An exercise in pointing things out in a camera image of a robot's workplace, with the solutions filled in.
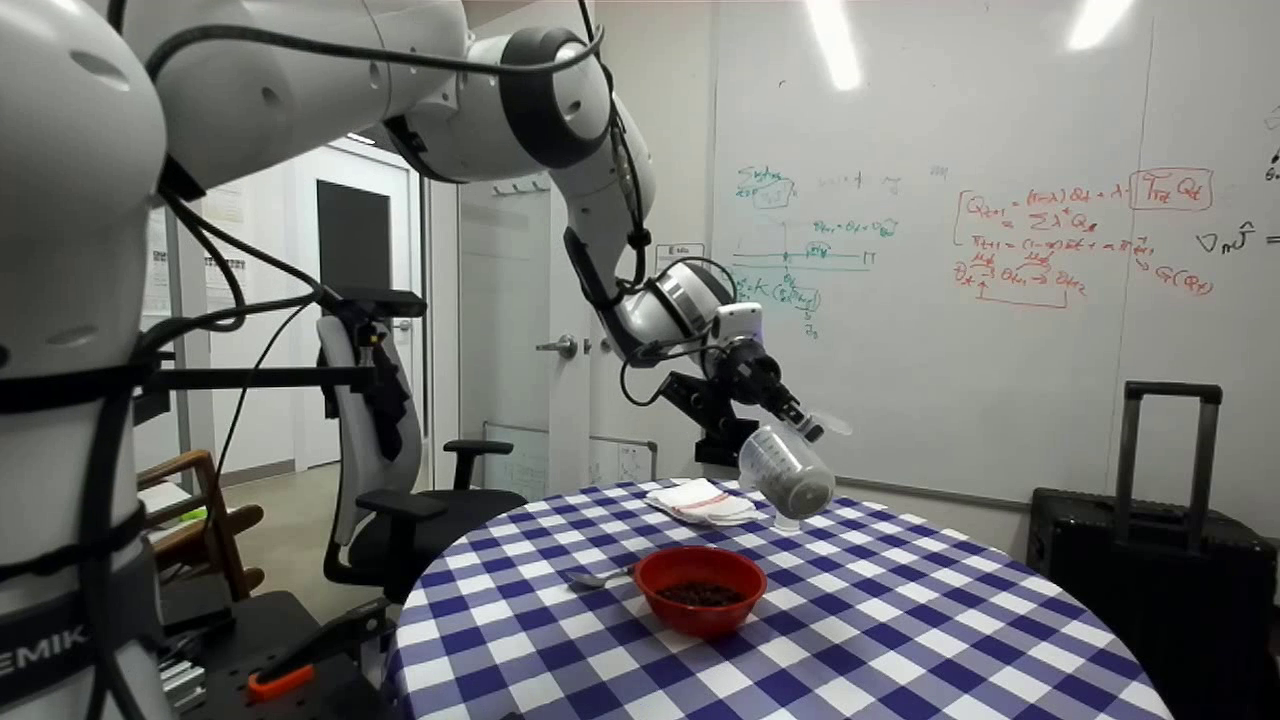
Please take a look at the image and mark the clear plastic measuring jar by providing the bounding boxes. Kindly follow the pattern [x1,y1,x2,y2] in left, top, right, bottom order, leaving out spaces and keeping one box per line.
[737,408,854,533]

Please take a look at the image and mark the red bowl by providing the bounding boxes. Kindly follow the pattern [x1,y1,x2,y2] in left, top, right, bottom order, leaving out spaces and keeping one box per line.
[632,545,769,642]

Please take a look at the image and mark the folded white cloth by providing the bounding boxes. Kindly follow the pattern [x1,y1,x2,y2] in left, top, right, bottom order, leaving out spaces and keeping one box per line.
[644,477,763,529]

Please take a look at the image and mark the dark beans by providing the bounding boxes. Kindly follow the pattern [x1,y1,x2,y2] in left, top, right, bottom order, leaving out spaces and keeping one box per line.
[655,581,747,609]

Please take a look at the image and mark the small whiteboard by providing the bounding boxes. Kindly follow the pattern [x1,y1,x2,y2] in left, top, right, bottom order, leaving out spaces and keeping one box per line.
[482,421,660,502]

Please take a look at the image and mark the white door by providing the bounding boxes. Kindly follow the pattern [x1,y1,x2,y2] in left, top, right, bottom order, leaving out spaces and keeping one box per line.
[458,176,593,497]

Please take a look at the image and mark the metal spoon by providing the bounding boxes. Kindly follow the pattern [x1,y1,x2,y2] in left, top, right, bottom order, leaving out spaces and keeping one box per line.
[564,564,641,590]

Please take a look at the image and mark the blue white checked tablecloth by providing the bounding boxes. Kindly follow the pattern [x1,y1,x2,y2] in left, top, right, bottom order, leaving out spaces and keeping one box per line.
[380,477,1177,720]

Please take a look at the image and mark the grey black office chair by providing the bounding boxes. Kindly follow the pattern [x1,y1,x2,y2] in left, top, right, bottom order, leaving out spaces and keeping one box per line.
[317,314,529,607]

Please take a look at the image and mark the door with dark window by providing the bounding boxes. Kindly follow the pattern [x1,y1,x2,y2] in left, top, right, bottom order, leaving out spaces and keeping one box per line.
[292,146,417,473]

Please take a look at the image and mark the black suitcase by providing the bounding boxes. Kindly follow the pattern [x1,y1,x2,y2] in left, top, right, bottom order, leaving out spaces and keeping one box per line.
[1026,380,1280,720]

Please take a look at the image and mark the wooden chair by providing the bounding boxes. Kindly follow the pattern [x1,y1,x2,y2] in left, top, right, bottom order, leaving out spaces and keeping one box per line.
[138,449,268,602]

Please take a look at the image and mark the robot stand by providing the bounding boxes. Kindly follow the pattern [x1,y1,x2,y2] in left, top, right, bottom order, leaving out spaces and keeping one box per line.
[158,588,403,720]

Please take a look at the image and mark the camera on mount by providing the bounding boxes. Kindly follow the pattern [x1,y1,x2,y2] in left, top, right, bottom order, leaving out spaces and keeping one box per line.
[140,287,430,403]

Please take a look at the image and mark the black clamp with orange handle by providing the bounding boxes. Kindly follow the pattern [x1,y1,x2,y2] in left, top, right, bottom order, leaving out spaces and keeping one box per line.
[244,598,393,703]

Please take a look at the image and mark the silver metal bracket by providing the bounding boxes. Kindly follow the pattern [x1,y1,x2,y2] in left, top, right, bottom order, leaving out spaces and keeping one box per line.
[158,658,209,715]

